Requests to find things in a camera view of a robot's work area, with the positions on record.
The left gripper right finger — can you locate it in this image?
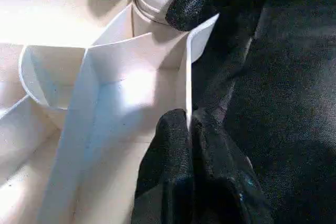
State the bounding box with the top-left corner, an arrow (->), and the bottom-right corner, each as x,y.
190,106 -> 275,224

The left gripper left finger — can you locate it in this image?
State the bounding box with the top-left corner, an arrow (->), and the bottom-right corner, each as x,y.
131,109 -> 195,224

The black plastic mat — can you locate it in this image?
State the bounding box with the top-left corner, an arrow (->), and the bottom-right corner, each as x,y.
0,0 -> 336,224

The white plastic table top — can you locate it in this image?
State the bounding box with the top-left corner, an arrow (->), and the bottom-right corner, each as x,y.
0,0 -> 220,224

